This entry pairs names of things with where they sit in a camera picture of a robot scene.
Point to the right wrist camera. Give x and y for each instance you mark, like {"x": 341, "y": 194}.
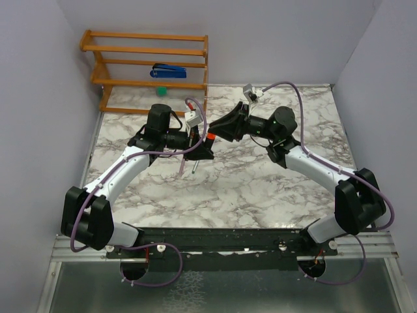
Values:
{"x": 252, "y": 95}

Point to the blue stapler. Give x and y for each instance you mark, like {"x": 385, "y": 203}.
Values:
{"x": 160, "y": 70}

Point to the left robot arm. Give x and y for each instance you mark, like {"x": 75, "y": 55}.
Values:
{"x": 87, "y": 216}

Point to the green eraser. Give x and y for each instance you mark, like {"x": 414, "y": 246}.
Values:
{"x": 161, "y": 91}

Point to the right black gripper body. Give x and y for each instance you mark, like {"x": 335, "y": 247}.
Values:
{"x": 258, "y": 126}

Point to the black orange highlighter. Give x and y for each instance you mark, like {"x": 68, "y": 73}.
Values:
{"x": 208, "y": 143}

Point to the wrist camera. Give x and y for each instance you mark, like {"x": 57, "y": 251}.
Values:
{"x": 192, "y": 119}
{"x": 252, "y": 95}

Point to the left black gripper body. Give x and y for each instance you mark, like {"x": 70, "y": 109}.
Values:
{"x": 175, "y": 139}

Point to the pink highlighter pen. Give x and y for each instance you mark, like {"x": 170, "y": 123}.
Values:
{"x": 182, "y": 165}

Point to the wooden shelf rack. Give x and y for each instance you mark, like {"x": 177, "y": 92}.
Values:
{"x": 126, "y": 59}

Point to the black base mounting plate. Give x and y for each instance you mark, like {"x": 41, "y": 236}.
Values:
{"x": 222, "y": 249}

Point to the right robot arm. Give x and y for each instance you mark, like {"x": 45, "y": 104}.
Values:
{"x": 357, "y": 203}

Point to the white green-tipped pen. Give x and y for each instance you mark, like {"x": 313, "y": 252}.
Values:
{"x": 195, "y": 167}

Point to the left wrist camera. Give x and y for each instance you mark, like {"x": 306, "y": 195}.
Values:
{"x": 192, "y": 119}

